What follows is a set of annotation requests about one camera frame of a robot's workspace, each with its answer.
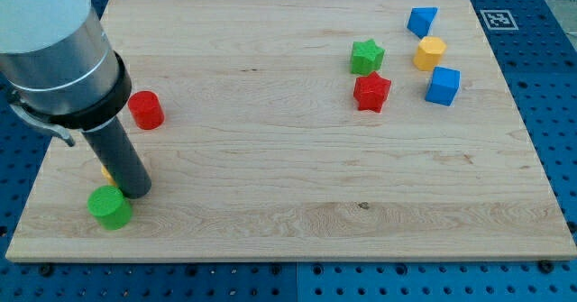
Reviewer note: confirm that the red star block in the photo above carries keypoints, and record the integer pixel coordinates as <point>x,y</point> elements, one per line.
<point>371,92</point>

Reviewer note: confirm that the yellow block behind rod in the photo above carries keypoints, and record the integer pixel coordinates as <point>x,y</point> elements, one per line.
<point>108,176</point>

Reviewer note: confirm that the red cylinder block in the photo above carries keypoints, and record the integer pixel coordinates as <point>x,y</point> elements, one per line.
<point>146,110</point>

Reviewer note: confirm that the white fiducial marker tag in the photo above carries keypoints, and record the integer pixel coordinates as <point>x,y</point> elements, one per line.
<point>498,20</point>

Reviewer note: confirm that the green cylinder block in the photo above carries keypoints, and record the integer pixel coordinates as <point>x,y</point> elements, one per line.
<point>109,207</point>

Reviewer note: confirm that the green star block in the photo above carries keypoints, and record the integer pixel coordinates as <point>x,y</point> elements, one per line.
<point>366,57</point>

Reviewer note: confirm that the wooden board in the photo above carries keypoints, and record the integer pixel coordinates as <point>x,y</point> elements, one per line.
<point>264,156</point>

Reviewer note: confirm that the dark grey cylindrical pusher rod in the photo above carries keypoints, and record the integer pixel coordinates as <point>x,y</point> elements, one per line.
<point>114,149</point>

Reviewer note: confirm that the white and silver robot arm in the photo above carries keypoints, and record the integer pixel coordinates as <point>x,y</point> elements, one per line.
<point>61,67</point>

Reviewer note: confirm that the yellow hexagon block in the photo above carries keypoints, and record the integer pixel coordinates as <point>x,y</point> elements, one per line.
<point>429,53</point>

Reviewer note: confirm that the blue cube block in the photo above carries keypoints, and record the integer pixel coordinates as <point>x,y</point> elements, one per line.
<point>443,86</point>

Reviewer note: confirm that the blue triangle block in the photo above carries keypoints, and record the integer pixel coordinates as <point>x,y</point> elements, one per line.
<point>420,20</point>

